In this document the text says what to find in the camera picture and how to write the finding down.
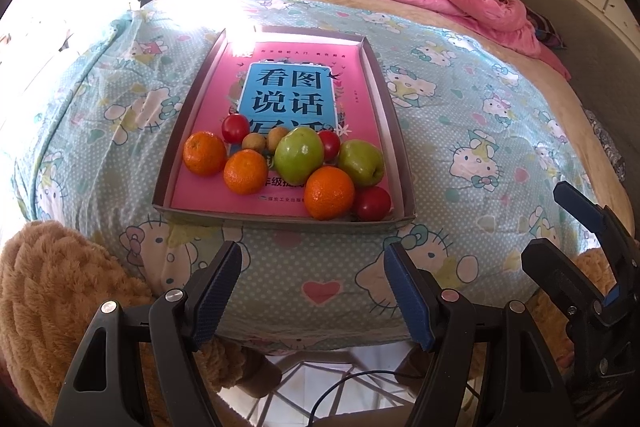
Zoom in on cartoon cat print bedsheet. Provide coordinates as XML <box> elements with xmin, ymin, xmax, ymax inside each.
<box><xmin>10</xmin><ymin>0</ymin><xmax>601</xmax><ymax>353</ymax></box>

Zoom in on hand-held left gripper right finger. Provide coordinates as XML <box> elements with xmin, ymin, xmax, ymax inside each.
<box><xmin>384</xmin><ymin>242</ymin><xmax>583</xmax><ymax>427</ymax></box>

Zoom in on grey foam mat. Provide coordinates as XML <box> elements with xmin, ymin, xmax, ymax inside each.
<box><xmin>506</xmin><ymin>0</ymin><xmax>640</xmax><ymax>142</ymax></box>

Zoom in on pink book with blue panel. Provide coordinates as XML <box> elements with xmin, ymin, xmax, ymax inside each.
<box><xmin>170</xmin><ymin>42</ymin><xmax>396</xmax><ymax>220</ymax></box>

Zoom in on dark patterned cloth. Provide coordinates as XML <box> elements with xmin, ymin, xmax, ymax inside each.
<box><xmin>582</xmin><ymin>107</ymin><xmax>626</xmax><ymax>180</ymax></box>

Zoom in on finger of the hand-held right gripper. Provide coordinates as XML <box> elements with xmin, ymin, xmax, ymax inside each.
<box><xmin>554</xmin><ymin>182</ymin><xmax>640</xmax><ymax>298</ymax></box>
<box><xmin>521</xmin><ymin>238</ymin><xmax>626</xmax><ymax>328</ymax></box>

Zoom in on brown fuzzy plush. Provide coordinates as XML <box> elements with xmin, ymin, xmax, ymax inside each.
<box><xmin>0</xmin><ymin>219</ymin><xmax>618</xmax><ymax>408</ymax></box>

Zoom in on purple striped cloth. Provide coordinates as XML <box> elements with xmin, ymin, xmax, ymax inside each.
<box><xmin>527</xmin><ymin>4</ymin><xmax>568</xmax><ymax>50</ymax></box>

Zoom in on orange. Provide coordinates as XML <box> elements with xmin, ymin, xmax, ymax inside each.
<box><xmin>304</xmin><ymin>166</ymin><xmax>356</xmax><ymax>221</ymax></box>
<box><xmin>182</xmin><ymin>132</ymin><xmax>227</xmax><ymax>178</ymax></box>
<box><xmin>223</xmin><ymin>149</ymin><xmax>269</xmax><ymax>196</ymax></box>

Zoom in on red tomato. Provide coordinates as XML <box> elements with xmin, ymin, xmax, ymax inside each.
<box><xmin>354</xmin><ymin>186</ymin><xmax>392</xmax><ymax>222</ymax></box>
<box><xmin>221</xmin><ymin>114</ymin><xmax>251</xmax><ymax>144</ymax></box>
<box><xmin>317</xmin><ymin>130</ymin><xmax>342</xmax><ymax>164</ymax></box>

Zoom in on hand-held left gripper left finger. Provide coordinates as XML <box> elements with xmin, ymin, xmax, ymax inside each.
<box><xmin>52</xmin><ymin>241</ymin><xmax>244</xmax><ymax>427</ymax></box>

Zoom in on green apple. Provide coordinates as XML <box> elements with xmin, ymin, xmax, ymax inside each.
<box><xmin>273</xmin><ymin>127</ymin><xmax>326</xmax><ymax>184</ymax></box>
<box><xmin>338</xmin><ymin>139</ymin><xmax>386</xmax><ymax>186</ymax></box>

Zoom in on grey cardboard box tray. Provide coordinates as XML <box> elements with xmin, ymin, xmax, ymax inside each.
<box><xmin>151</xmin><ymin>26</ymin><xmax>417</xmax><ymax>235</ymax></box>

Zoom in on black cable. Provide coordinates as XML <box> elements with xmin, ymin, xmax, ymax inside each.
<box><xmin>307</xmin><ymin>371</ymin><xmax>432</xmax><ymax>427</ymax></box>

